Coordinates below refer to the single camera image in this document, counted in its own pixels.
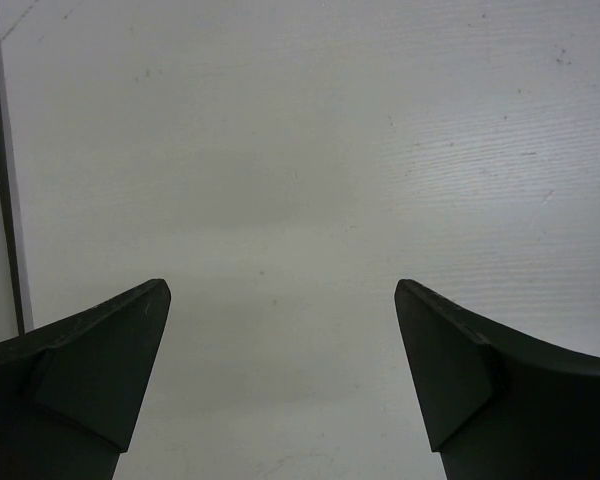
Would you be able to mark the left aluminium table rail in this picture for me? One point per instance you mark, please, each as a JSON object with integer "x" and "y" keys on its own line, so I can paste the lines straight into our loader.
{"x": 10, "y": 212}

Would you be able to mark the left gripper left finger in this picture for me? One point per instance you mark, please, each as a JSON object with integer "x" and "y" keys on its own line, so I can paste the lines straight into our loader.
{"x": 71, "y": 391}

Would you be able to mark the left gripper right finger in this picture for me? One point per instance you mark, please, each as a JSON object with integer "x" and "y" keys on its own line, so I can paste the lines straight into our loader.
{"x": 498, "y": 403}

